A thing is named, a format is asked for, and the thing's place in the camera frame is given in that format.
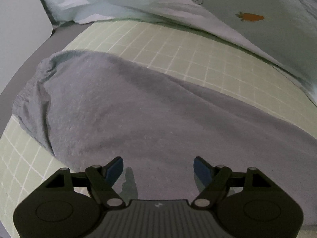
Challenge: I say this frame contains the grey fleece pants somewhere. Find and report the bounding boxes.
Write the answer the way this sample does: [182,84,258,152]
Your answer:
[12,49,317,201]

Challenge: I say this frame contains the green grid cutting mat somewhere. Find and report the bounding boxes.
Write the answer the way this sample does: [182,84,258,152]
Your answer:
[1,20,316,237]

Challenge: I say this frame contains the light blue printed bedsheet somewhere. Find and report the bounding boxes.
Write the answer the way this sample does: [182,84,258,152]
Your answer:
[42,0,316,101]

